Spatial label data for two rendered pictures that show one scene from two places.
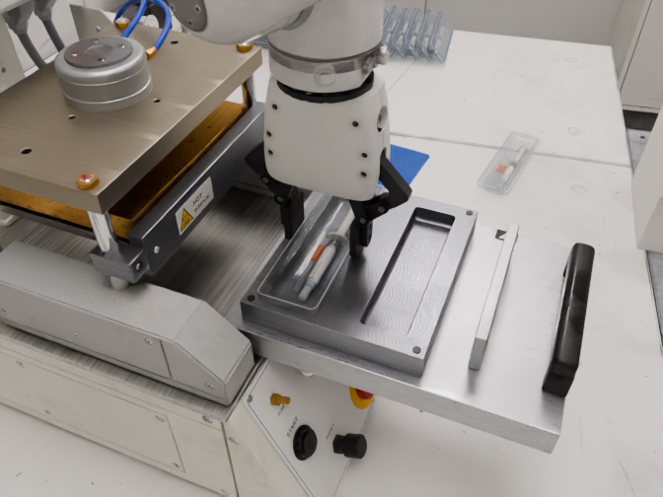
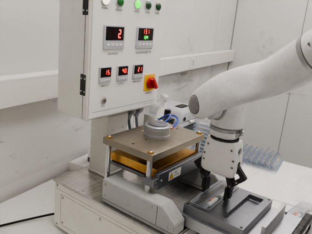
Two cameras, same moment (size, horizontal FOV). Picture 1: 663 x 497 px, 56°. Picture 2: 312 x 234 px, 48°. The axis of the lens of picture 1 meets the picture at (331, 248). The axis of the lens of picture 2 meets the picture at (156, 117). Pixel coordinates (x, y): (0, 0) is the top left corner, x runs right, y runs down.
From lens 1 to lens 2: 45 cm
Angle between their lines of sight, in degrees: 29
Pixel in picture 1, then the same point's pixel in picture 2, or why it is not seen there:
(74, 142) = (146, 144)
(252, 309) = (187, 207)
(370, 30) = (239, 124)
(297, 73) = (217, 132)
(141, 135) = (165, 146)
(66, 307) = (129, 192)
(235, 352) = (178, 219)
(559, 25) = not seen: outside the picture
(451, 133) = (275, 197)
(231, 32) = (204, 114)
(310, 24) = (223, 119)
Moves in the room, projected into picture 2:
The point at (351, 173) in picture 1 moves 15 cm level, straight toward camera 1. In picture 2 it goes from (228, 167) to (220, 192)
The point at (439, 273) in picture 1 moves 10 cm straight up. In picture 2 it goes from (254, 211) to (260, 176)
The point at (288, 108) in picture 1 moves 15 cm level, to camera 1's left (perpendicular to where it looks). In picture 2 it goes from (212, 144) to (156, 134)
